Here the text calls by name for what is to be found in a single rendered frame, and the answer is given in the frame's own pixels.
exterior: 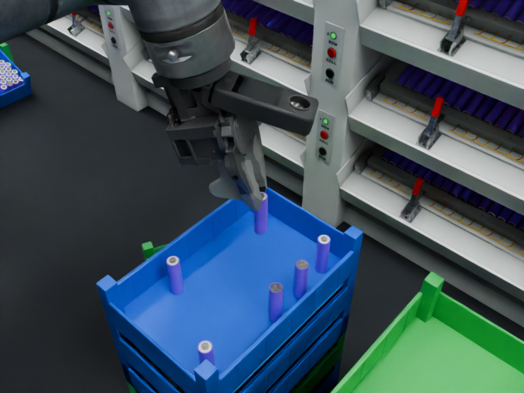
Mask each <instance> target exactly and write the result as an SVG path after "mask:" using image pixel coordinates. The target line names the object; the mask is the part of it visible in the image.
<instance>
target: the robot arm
mask: <svg viewBox="0 0 524 393"><path fill-rule="evenodd" d="M91 5H127V6H129V10H130V12H131V14H132V16H133V19H134V21H135V24H136V26H137V29H138V31H139V32H140V35H141V37H142V38H143V42H144V43H145V46H146V48H147V51H148V53H149V56H150V59H151V61H152V62H153V65H154V68H155V70H156V73H154V74H153V76H152V77H151V79H152V81H153V83H154V86H155V88H160V87H163V88H164V89H165V93H166V94H167V97H168V99H169V102H170V104H171V106H172V108H171V109H170V110H169V113H168V114H170V118H169V120H168V114H167V116H166V117H167V122H168V127H167V129H166V130H165V132H166V133H167V136H168V138H169V140H170V143H171V145H172V148H173V150H174V152H175V155H176V157H177V158H178V160H179V163H180V165H196V166H202V165H212V163H213V161H215V160H220V161H219V162H218V164H219V165H218V169H219V172H220V174H221V177H220V178H219V179H217V180H215V181H213V182H212V183H211V184H210V185H209V190H210V192H211V193H212V194H213V195H214V196H216V197H221V198H227V199H232V200H241V201H243V202H244V203H245V204H246V205H247V206H248V207H249V208H250V209H251V210H252V211H259V210H260V207H261V204H262V202H263V196H262V195H261V194H260V192H266V189H267V178H266V168H265V163H264V150H263V146H262V141H261V137H260V130H259V127H258V124H257V121H258V122H262V123H266V124H268V125H271V126H275V127H278V128H280V129H284V130H287V131H289V132H293V133H297V134H299V135H302V136H307V135H309V134H310V131H311V129H312V127H313V123H314V120H315V117H316V113H317V109H318V105H319V101H318V100H317V99H316V98H314V97H310V96H307V95H305V94H301V93H298V92H295V91H292V90H288V89H285V88H283V87H279V86H276V85H274V84H271V83H266V82H264V81H261V80H257V79H254V78H252V77H249V76H245V75H242V74H239V73H235V72H233V71H230V68H231V66H232V60H231V58H230V55H231V54H232V53H233V51H234V49H235V40H234V37H233V35H232V30H231V27H230V25H229V22H228V17H227V15H226V12H225V8H224V7H223V5H222V3H221V0H0V44H2V43H4V42H6V41H9V40H11V39H13V38H15V37H18V36H19V35H22V34H25V33H26V32H29V31H31V30H33V29H36V28H38V27H40V26H42V25H44V24H48V23H51V22H53V21H56V20H57V19H60V18H62V17H64V16H67V15H69V14H71V13H73V12H75V11H78V10H80V9H82V8H85V7H87V6H91ZM172 109H173V112H171V110H172ZM176 119H178V120H177V121H176ZM174 122H175V125H174V126H173V124H174ZM177 148H178V149H177ZM180 155H181V156H180Z"/></svg>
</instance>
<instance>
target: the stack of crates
mask: <svg viewBox="0 0 524 393"><path fill-rule="evenodd" d="M443 284H444V279H443V278H442V277H441V276H439V275H437V274H435V273H434V272H432V271H431V272H430V273H429V274H428V275H427V276H426V278H425V279H424V280H423V285H422V288H421V290H420V292H418V293H417V294H416V295H415V297H414V298H413V299H412V300H411V301H410V302H409V304H408V305H407V306H406V307H405V308H404V309H403V311H402V312H401V313H400V314H399V315H398V316H397V317H396V318H395V319H394V320H393V321H392V323H391V324H390V325H389V326H388V327H387V328H386V330H385V331H384V332H383V333H382V334H381V336H380V337H379V338H378V339H377V340H376V341H375V342H374V343H373V344H372V346H371V347H369V349H368V350H367V351H366V352H365V353H364V354H363V356H362V357H361V358H360V359H359V360H358V361H357V363H356V364H355V365H354V366H353V367H352V368H351V370H350V371H349V372H348V373H347V374H346V375H345V376H344V377H343V378H342V379H341V380H340V382H339V383H338V384H337V385H336V386H335V387H334V389H333V390H332V391H331V392H330V393H524V341H522V340H520V339H519V338H517V337H515V336H514V335H512V334H510V333H509V332H507V331H506V330H504V329H502V328H501V327H498V326H497V325H496V324H494V323H492V322H491V321H489V320H488V319H486V318H484V317H482V316H480V315H479V314H478V313H476V312H474V311H473V310H471V309H470V308H468V307H466V306H464V305H462V304H461V303H459V302H458V301H456V300H455V299H453V298H452V297H450V296H448V295H446V294H444V293H443V292H441V289H442V286H443Z"/></svg>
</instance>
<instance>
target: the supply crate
mask: <svg viewBox="0 0 524 393"><path fill-rule="evenodd" d="M265 193H266V194H267V195H268V212H267V232H266V233H265V234H262V235H260V234H257V233H255V231H254V211H252V210H251V209H250V208H249V207H248V206H247V205H246V204H245V203H244V202H243V201H241V200H232V199H229V200H228V201H226V202H225V203H223V204H222V205H221V206H220V207H218V208H217V209H216V210H214V211H212V212H211V213H210V214H209V215H208V216H206V217H205V218H203V219H202V220H200V221H199V222H197V223H196V224H195V225H194V226H193V227H191V228H189V229H188V230H187V231H185V232H184V233H183V234H181V235H180V236H179V237H177V238H176V239H174V240H173V241H172V242H170V243H169V244H168V245H167V246H165V247H164V248H162V249H161V250H159V251H158V252H157V253H156V254H154V255H153V256H152V257H150V258H149V259H147V260H146V261H144V262H143V263H142V264H141V265H139V266H138V267H136V268H135V269H134V270H132V271H130V272H129V273H128V274H127V275H126V276H124V277H123V278H121V279H120V280H118V281H115V280H114V279H113V278H112V277H110V276H109V275H107V276H105V277H104V278H102V279H101V280H100V281H98V282H97V283H96V285H97V289H98V291H99V295H100V298H101V302H102V305H103V308H104V312H105V315H106V317H107V320H108V321H109V322H110V323H111V324H112V325H113V326H114V327H115V328H116V329H118V330H119V331H120V332H121V333H122V334H123V335H124V336H125V337H126V338H128V339H129V340H130V341H131V342H132V343H133V344H134V345H135V346H136V347H137V348H138V349H139V350H140V351H141V352H142V353H143V354H144V355H145V356H147V357H148V358H149V359H150V360H151V361H152V362H153V363H154V364H155V365H157V366H158V367H159V368H160V369H161V370H162V371H163V372H164V373H165V374H167V375H168V376H169V377H170V378H171V379H172V380H173V381H174V382H175V383H177V385H178V386H180V388H181V389H182V390H184V392H186V393H233V391H234V390H235V389H237V387H238V386H240V384H241V383H242V382H244V380H245V379H247V378H248V376H249V375H251V373H252V372H253V371H255V369H256V368H258V366H259V365H260V364H262V362H263V361H265V359H266V358H268V357H269V356H270V355H271V354H272V353H273V352H274V351H275V350H276V349H277V348H278V347H279V346H280V345H281V344H282V343H283V342H284V341H285V340H286V339H287V338H288V337H289V336H290V335H291V334H292V333H293V332H294V331H295V330H296V329H297V328H298V327H299V326H300V325H301V324H302V323H303V322H304V321H305V320H306V319H307V318H308V317H309V316H310V315H311V314H312V313H313V312H314V311H315V310H316V309H317V308H318V307H319V306H320V305H321V304H322V303H323V302H324V301H325V300H326V299H327V298H328V297H329V296H330V295H331V294H332V293H333V292H334V291H335V290H336V289H337V288H338V287H339V286H341V285H342V284H343V283H344V282H345V281H346V280H347V279H348V278H349V277H350V276H351V275H352V274H353V273H354V272H355V271H356V270H357V267H358V263H359V255H360V250H361V244H362V239H363V231H361V230H359V229H358V228H356V227H355V226H353V225H352V226H351V227H350V228H349V229H348V230H346V231H345V233H343V232H340V231H339V230H337V229H336V228H334V227H332V226H331V225H329V224H328V223H326V222H325V221H322V220H321V219H319V218H318V217H316V216H315V215H313V214H311V213H310V212H308V211H306V210H304V209H303V208H301V207H300V206H298V205H297V204H294V203H293V202H292V201H290V200H288V199H286V198H285V197H283V196H282V195H280V194H279V193H276V192H275V191H274V190H272V189H270V188H268V187H267V189H266V192H265ZM319 235H328V236H329V237H330V238H331V243H330V250H329V257H328V263H327V270H326V271H325V272H324V273H319V272H317V271H316V270H315V260H316V252H317V238H318V236H319ZM170 256H177V257H178V258H179V260H180V266H181V272H182V281H183V287H184V290H183V292H182V293H181V294H178V295H175V294H173V293H172V292H171V288H170V283H169V279H168V270H167V265H166V260H167V258H168V257H170ZM297 260H306V261H307V262H308V263H309V272H308V282H307V290H306V293H305V294H304V295H303V296H302V297H301V298H300V299H298V298H296V297H295V296H294V294H293V290H294V277H295V264H296V261H297ZM274 282H278V283H280V284H282V286H283V304H282V316H281V317H280V318H279V319H278V320H277V321H276V322H273V321H271V320H270V319H269V316H268V311H269V286H270V284H271V283H274ZM204 340H208V341H210V342H211V343H212V345H213V350H214V364H215V366H214V365H213V364H212V363H211V362H209V361H208V360H207V359H206V360H204V361H203V362H202V363H201V364H200V362H199V356H198V351H197V346H198V344H199V343H200V342H202V341H204Z"/></svg>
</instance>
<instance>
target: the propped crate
mask: <svg viewBox="0 0 524 393"><path fill-rule="evenodd" d="M0 60H4V61H5V63H6V62H10V63H11V66H12V70H13V69H16V70H17V71H18V76H19V77H21V78H22V79H23V82H24V84H23V85H20V86H18V87H16V88H14V89H12V90H9V91H7V92H5V93H4V94H1V95H0V108H3V107H5V106H6V105H8V104H11V103H13V102H15V101H18V100H19V99H21V98H23V97H26V96H28V95H30V94H31V85H30V75H29V74H28V73H27V72H24V73H22V72H21V71H20V69H19V68H18V67H17V66H16V65H15V64H14V63H13V62H12V61H11V60H10V59H9V57H8V56H7V55H6V54H5V53H4V52H3V51H2V50H1V49H0Z"/></svg>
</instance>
